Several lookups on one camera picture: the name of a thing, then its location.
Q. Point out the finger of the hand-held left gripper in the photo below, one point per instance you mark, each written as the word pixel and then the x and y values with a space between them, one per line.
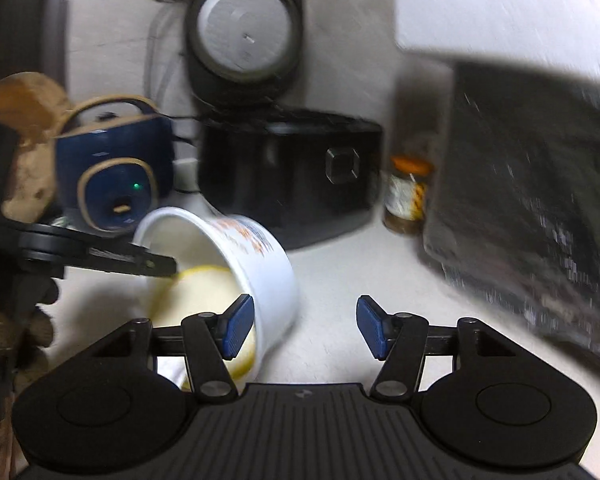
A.
pixel 105 255

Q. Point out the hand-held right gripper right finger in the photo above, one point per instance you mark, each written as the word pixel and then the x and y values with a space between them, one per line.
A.
pixel 372 327

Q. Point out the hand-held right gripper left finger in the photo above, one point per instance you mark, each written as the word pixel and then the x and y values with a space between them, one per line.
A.
pixel 237 330

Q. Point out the white paper bowl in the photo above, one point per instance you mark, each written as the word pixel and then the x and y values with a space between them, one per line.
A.
pixel 260 270

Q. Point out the person's left hand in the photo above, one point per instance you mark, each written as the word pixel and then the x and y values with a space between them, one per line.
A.
pixel 37 292

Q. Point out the round wooden cutting board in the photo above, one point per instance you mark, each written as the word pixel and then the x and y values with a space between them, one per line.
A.
pixel 30 105

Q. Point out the dark blue rice cooker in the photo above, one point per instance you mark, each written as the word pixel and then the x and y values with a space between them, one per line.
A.
pixel 110 150

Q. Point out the jar with orange lid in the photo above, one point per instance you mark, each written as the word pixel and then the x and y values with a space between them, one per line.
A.
pixel 402 195

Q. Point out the black glossy kitchen appliance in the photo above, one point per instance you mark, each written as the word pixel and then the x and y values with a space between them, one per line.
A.
pixel 280 175

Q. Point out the dark textured panel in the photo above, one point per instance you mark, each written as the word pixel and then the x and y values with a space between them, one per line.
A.
pixel 530 185

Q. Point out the black cooker with grey lid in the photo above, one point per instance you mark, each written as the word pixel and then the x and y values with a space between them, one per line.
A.
pixel 242 25

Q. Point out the white box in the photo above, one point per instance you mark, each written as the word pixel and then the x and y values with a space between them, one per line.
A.
pixel 505 5

